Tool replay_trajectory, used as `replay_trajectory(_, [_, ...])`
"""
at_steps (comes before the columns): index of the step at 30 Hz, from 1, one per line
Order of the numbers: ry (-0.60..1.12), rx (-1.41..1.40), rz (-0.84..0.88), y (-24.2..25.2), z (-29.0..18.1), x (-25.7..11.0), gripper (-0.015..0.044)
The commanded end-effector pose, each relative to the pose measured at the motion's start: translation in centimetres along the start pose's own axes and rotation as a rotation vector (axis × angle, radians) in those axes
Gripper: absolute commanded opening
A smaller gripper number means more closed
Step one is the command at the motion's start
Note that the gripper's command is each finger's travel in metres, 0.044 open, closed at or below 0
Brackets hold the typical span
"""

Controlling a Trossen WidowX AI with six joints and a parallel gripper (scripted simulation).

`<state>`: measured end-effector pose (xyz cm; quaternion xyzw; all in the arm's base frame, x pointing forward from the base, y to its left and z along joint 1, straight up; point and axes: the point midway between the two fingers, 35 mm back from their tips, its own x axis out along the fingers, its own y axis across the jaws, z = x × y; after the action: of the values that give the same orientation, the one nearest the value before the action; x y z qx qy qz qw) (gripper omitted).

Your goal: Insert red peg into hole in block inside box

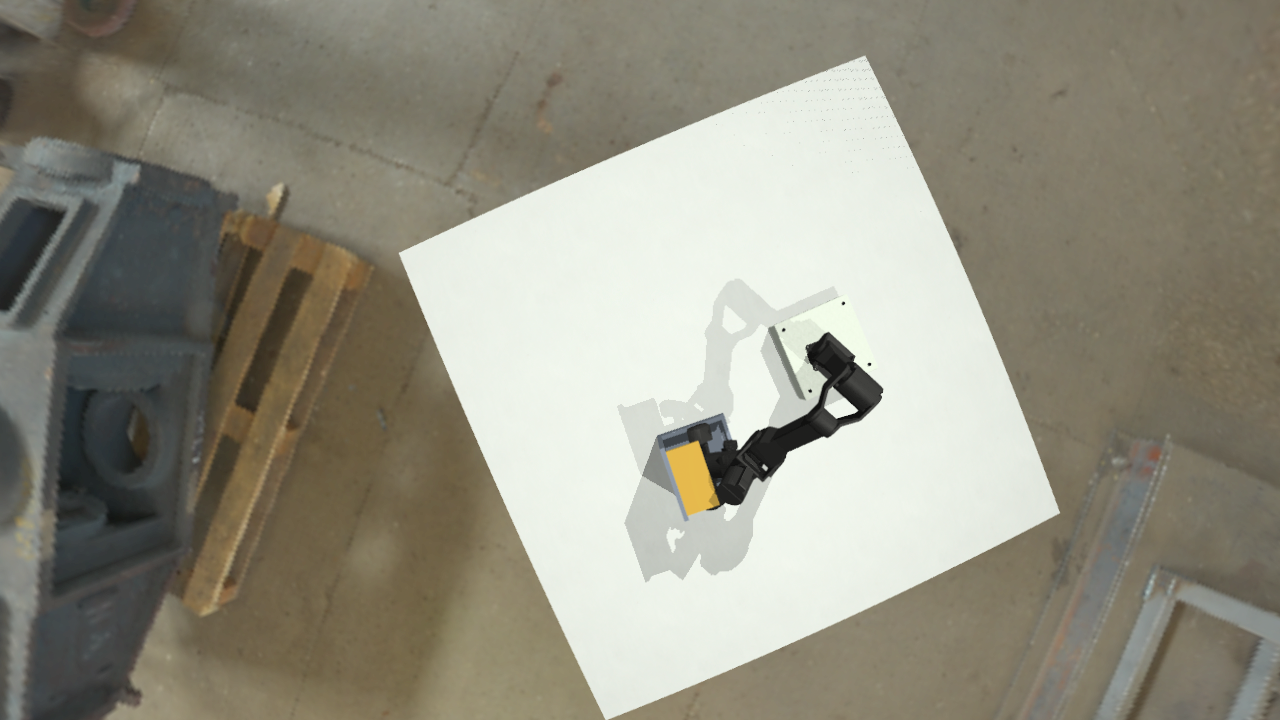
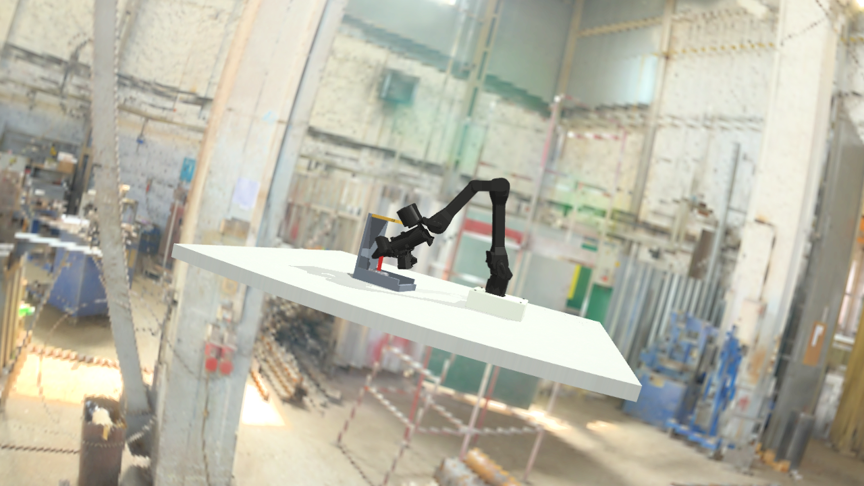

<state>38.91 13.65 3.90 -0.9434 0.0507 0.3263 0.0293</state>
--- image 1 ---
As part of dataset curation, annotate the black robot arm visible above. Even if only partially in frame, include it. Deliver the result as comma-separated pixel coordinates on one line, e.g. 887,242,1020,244
716,331,883,505

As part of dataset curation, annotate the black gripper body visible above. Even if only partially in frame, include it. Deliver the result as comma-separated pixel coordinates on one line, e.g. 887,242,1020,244
687,423,731,510

